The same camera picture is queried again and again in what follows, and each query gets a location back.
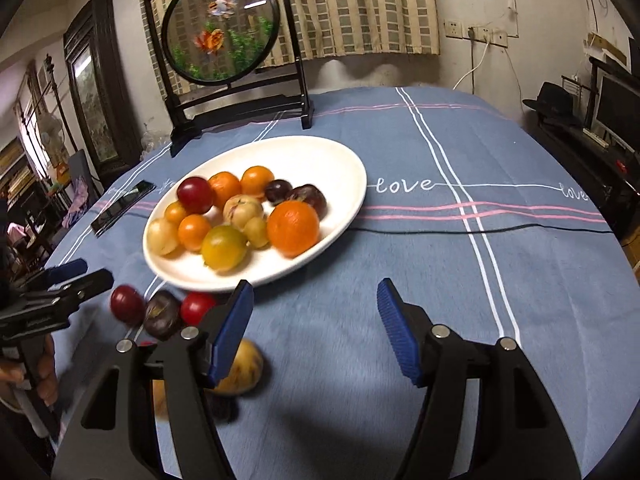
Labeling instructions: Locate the dark wrinkled passion fruit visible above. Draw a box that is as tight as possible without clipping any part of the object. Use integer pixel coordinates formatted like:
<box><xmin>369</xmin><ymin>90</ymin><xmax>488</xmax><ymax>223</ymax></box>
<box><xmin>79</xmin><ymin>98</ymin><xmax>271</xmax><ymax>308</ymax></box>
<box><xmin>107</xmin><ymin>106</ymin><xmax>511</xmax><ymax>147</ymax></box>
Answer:
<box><xmin>285</xmin><ymin>185</ymin><xmax>328</xmax><ymax>221</ymax></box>

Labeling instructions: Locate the white wall socket strip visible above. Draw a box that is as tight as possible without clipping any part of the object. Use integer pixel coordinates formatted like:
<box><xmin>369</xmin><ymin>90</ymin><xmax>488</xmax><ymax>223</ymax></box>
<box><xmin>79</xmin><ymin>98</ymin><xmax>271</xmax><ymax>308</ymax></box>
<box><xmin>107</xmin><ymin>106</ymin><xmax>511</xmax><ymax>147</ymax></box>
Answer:
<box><xmin>467</xmin><ymin>26</ymin><xmax>509</xmax><ymax>47</ymax></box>

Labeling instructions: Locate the checked beige curtain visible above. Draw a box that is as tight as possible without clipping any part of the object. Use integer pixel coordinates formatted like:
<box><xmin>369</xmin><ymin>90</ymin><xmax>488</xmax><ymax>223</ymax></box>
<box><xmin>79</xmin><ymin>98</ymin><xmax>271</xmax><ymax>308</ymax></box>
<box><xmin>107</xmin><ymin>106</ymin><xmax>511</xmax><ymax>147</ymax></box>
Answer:
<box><xmin>137</xmin><ymin>0</ymin><xmax>442</xmax><ymax>94</ymax></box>

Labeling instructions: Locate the small orange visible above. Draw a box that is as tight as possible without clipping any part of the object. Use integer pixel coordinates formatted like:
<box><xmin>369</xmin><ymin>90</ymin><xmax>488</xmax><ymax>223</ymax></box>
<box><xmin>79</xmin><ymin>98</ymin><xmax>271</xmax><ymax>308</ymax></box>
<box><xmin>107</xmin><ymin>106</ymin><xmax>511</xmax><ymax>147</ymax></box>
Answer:
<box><xmin>240</xmin><ymin>165</ymin><xmax>275</xmax><ymax>199</ymax></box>
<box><xmin>207</xmin><ymin>171</ymin><xmax>242</xmax><ymax>209</ymax></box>
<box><xmin>177</xmin><ymin>214</ymin><xmax>212</xmax><ymax>254</ymax></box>

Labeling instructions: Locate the dark purple plum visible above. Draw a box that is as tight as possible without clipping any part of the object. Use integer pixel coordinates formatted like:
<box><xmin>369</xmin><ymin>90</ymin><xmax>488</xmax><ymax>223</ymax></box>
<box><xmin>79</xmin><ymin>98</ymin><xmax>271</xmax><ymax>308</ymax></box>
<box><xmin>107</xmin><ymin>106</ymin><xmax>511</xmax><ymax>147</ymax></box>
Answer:
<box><xmin>264</xmin><ymin>179</ymin><xmax>294</xmax><ymax>206</ymax></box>

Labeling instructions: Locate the chair with clothes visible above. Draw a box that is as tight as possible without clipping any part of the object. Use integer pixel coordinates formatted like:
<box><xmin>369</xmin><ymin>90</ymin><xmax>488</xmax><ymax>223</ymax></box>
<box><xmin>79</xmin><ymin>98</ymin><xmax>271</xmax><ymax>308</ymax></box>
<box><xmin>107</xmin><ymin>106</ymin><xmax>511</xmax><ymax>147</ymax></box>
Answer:
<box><xmin>59</xmin><ymin>149</ymin><xmax>102</xmax><ymax>233</ymax></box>

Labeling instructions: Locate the black hat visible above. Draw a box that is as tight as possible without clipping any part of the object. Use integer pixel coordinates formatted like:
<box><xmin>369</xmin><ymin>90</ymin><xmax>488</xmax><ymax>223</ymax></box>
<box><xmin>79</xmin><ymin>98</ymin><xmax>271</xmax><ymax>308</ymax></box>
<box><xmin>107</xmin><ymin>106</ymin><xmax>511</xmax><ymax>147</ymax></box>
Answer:
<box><xmin>522</xmin><ymin>81</ymin><xmax>582</xmax><ymax>129</ymax></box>

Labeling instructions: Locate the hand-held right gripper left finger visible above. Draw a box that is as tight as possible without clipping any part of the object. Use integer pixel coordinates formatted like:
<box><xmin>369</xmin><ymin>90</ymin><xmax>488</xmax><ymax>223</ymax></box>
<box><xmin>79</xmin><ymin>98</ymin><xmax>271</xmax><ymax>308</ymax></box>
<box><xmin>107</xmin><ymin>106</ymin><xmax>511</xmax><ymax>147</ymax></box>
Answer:
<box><xmin>50</xmin><ymin>280</ymin><xmax>256</xmax><ymax>480</ymax></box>

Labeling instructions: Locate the white plate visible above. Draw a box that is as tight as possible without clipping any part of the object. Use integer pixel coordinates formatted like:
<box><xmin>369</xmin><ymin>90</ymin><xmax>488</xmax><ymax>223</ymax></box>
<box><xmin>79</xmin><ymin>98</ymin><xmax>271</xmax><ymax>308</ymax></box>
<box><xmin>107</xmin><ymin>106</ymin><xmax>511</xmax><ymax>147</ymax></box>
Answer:
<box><xmin>142</xmin><ymin>135</ymin><xmax>368</xmax><ymax>295</ymax></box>

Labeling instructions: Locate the yellow-green orange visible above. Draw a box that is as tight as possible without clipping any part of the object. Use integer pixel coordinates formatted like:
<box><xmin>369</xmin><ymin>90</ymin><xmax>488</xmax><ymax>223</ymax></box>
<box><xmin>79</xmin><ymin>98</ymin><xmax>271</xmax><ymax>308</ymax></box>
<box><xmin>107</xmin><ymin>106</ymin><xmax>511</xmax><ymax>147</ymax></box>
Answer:
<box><xmin>201</xmin><ymin>225</ymin><xmax>249</xmax><ymax>274</ymax></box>

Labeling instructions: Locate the red plum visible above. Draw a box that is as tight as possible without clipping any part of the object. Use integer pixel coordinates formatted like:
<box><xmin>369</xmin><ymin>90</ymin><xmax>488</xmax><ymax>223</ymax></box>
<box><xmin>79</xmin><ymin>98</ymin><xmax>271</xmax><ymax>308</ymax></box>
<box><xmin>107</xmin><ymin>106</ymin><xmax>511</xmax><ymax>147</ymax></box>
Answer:
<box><xmin>180</xmin><ymin>292</ymin><xmax>218</xmax><ymax>326</ymax></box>
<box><xmin>110</xmin><ymin>285</ymin><xmax>146</xmax><ymax>325</ymax></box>
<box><xmin>176</xmin><ymin>176</ymin><xmax>215</xmax><ymax>215</ymax></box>

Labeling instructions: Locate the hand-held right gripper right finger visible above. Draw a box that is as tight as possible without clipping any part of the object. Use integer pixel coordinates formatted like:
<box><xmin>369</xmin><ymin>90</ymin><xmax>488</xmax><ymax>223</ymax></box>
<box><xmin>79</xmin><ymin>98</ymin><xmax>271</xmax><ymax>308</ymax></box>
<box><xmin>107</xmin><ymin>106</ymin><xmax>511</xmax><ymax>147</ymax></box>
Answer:
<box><xmin>376</xmin><ymin>278</ymin><xmax>583</xmax><ymax>480</ymax></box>

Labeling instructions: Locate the round fish screen black stand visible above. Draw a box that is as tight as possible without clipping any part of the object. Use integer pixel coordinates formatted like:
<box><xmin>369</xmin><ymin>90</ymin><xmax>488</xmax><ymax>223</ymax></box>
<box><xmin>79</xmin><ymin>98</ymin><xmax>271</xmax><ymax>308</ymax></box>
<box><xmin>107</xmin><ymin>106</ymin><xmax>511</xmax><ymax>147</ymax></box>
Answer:
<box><xmin>144</xmin><ymin>0</ymin><xmax>315</xmax><ymax>159</ymax></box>

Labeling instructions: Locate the blue striped tablecloth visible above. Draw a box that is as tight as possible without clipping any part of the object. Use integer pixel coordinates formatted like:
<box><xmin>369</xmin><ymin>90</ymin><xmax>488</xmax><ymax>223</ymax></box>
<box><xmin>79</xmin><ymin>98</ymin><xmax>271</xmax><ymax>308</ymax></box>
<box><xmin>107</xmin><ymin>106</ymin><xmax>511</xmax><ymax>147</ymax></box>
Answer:
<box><xmin>45</xmin><ymin>85</ymin><xmax>623</xmax><ymax>480</ymax></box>

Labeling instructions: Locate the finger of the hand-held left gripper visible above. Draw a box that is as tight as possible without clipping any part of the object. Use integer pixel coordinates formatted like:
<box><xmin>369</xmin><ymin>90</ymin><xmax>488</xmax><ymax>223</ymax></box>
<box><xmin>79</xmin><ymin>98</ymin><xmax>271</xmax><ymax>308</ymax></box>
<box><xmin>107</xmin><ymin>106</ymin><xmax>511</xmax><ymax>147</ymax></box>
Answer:
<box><xmin>20</xmin><ymin>258</ymin><xmax>89</xmax><ymax>287</ymax></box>
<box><xmin>10</xmin><ymin>268</ymin><xmax>115</xmax><ymax>317</ymax></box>

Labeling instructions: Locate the person's left hand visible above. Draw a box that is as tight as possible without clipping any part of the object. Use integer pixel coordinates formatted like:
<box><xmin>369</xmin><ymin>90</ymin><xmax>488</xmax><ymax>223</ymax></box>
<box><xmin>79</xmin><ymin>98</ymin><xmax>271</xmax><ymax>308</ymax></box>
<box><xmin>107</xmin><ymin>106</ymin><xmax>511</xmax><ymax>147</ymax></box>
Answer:
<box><xmin>0</xmin><ymin>332</ymin><xmax>60</xmax><ymax>413</ymax></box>

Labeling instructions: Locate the dark computer desk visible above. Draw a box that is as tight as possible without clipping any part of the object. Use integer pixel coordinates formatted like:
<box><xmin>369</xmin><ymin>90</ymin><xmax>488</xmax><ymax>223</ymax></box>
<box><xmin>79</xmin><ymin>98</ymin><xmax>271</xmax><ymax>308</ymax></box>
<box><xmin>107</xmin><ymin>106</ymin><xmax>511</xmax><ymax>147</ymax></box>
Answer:
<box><xmin>530</xmin><ymin>110</ymin><xmax>640</xmax><ymax>241</ymax></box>

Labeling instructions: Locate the large orange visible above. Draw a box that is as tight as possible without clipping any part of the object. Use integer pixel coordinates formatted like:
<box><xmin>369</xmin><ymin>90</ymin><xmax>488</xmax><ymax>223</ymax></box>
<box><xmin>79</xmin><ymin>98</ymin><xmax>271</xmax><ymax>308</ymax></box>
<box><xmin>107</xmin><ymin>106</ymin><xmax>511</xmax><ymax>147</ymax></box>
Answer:
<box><xmin>266</xmin><ymin>200</ymin><xmax>321</xmax><ymax>257</ymax></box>

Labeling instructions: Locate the white power cable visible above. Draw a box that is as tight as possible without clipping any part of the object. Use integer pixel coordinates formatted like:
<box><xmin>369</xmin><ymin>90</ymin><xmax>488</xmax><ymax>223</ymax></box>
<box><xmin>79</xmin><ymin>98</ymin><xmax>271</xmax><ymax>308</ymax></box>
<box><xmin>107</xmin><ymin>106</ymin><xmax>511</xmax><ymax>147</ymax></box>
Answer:
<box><xmin>452</xmin><ymin>40</ymin><xmax>492</xmax><ymax>94</ymax></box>

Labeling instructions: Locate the yellow striped pepino melon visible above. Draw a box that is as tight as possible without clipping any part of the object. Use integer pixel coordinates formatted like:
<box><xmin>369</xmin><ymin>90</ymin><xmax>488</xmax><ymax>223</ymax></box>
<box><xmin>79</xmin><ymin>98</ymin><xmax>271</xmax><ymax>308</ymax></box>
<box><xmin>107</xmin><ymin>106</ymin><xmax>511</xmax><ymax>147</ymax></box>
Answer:
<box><xmin>212</xmin><ymin>340</ymin><xmax>264</xmax><ymax>396</ymax></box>

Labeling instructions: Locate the thin black cable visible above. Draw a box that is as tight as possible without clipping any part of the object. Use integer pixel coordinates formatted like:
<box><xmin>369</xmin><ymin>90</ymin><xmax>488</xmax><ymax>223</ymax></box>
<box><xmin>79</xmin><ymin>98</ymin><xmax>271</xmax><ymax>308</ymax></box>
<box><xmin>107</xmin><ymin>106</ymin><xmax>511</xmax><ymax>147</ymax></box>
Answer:
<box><xmin>350</xmin><ymin>226</ymin><xmax>615</xmax><ymax>236</ymax></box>

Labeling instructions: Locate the computer monitor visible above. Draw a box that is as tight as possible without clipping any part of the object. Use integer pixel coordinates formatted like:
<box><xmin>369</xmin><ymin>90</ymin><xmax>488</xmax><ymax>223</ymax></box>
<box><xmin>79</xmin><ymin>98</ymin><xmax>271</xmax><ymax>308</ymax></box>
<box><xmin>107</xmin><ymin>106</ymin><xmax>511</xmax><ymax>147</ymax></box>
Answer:
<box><xmin>592</xmin><ymin>72</ymin><xmax>640</xmax><ymax>154</ymax></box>

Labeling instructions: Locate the black smartphone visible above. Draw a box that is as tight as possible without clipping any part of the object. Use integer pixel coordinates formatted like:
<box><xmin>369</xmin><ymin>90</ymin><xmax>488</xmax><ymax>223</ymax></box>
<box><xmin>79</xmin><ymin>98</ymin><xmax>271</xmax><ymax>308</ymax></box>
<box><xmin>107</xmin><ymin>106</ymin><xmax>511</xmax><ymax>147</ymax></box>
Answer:
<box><xmin>90</xmin><ymin>180</ymin><xmax>157</xmax><ymax>239</ymax></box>

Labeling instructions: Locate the pale striped pepino melon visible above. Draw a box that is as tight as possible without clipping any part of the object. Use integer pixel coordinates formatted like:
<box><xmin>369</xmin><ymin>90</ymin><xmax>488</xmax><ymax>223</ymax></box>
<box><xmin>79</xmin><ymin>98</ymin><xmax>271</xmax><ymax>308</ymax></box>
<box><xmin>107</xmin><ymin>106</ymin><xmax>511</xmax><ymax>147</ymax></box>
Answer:
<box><xmin>146</xmin><ymin>218</ymin><xmax>181</xmax><ymax>257</ymax></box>
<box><xmin>222</xmin><ymin>194</ymin><xmax>264</xmax><ymax>231</ymax></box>
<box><xmin>243</xmin><ymin>216</ymin><xmax>271</xmax><ymax>249</ymax></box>

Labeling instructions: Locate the dark purple passion fruit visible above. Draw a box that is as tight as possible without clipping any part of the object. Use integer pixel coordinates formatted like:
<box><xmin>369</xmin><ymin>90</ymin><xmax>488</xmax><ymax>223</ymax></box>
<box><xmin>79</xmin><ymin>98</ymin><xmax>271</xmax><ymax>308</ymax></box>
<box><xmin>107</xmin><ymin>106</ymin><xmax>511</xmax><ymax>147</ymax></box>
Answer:
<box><xmin>143</xmin><ymin>290</ymin><xmax>182</xmax><ymax>341</ymax></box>

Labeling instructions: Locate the dark wooden framed panel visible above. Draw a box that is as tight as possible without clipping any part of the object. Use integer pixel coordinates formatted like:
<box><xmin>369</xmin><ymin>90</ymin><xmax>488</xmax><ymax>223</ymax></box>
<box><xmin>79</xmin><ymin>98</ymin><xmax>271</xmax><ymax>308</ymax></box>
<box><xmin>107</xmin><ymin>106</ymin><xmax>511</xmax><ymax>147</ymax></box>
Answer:
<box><xmin>63</xmin><ymin>0</ymin><xmax>144</xmax><ymax>187</ymax></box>

